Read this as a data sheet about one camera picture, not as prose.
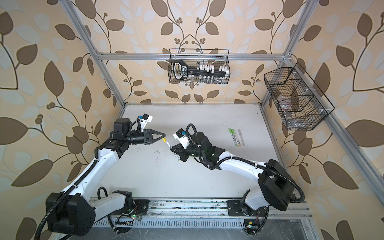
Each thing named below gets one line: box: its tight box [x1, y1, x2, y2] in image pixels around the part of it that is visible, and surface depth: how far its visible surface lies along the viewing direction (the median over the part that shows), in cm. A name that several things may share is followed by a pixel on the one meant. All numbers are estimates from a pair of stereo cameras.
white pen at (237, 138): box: [232, 128, 242, 148], surface depth 101 cm
